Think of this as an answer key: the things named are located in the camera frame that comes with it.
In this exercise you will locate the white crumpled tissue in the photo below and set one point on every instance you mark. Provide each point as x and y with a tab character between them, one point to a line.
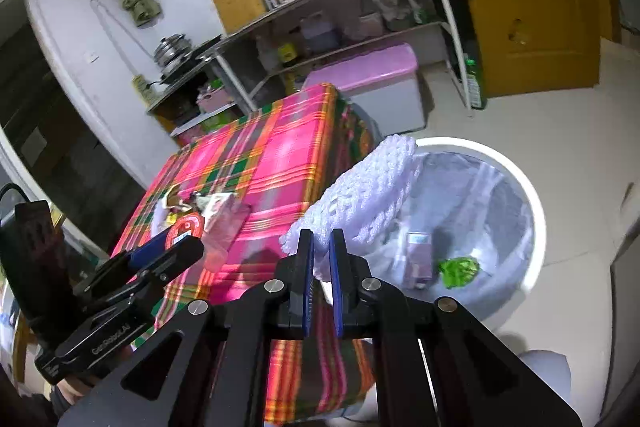
212	203

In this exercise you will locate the green and white carton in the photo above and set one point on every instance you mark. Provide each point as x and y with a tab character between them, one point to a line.
222	121

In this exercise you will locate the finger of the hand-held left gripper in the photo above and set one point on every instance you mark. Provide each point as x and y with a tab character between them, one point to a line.
180	254
150	247

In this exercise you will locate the steel cooking pot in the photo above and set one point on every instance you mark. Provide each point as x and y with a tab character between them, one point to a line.
172	49

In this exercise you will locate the white round trash bin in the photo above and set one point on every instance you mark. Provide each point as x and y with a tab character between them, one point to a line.
531	207

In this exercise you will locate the red round lid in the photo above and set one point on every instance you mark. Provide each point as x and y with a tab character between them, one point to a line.
187	227

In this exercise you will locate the purple plastic jug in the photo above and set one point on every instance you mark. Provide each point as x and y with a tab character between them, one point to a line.
320	34

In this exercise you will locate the yellowish power strip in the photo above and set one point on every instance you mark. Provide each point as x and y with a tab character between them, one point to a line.
142	89

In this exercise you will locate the translucent bin liner bag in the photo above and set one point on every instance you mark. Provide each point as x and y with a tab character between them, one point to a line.
480	207

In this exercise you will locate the clear plastic bag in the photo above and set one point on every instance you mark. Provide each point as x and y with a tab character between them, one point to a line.
225	234

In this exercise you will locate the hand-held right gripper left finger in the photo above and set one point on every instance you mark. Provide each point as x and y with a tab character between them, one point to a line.
309	307

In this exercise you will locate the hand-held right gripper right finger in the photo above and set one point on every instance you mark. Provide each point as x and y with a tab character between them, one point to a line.
337	302

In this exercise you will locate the dark glass sliding door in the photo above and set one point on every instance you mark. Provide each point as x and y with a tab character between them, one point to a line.
50	117

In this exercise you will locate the pink lidded storage box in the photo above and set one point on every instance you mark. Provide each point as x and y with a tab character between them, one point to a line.
365	67

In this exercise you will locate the black induction cooker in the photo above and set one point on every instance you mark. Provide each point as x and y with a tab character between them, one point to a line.
202	48

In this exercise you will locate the small purple box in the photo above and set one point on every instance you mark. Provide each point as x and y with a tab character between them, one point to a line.
417	259

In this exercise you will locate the yellow label oil bottle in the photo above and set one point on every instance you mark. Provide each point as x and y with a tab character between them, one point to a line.
288	53

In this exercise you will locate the green crumpled wrapper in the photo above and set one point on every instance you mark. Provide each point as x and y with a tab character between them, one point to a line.
457	272

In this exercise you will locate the pink plaid tablecloth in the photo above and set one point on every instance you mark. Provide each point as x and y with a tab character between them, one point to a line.
270	147

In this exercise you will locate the pink plastic basket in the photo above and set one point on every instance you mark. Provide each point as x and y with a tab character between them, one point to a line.
216	101

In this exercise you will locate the green plastic bottle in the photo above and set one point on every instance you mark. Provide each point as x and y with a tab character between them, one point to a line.
475	87

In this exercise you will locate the small grey shelf unit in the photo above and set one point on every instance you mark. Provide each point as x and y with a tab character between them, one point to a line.
167	96

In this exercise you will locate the pink carton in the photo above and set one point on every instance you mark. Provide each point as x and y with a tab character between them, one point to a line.
191	134

